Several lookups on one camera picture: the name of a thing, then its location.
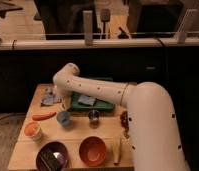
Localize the orange carrot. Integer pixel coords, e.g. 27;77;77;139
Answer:
32;112;56;121

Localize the small metal cup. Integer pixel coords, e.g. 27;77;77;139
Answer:
88;110;99;125

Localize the blue grey towel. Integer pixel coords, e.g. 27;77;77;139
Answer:
41;87;61;106

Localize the wooden board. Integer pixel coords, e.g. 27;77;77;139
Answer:
8;84;135;171

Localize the blue sponge in tray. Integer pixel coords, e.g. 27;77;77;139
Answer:
78;95;96;106

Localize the red bowl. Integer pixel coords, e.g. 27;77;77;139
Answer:
79;136;107;167

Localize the purple bowl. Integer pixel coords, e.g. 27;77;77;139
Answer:
36;141;69;171

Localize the orange and white cup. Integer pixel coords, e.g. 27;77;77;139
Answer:
24;122;43;141

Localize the light blue cup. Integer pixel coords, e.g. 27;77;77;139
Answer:
56;111;71;127

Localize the black box in bowl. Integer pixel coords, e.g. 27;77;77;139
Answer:
38;149;62;171

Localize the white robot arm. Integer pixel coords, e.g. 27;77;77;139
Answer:
53;63;191;171

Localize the green plastic tray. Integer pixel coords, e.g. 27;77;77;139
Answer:
69;92;115;112

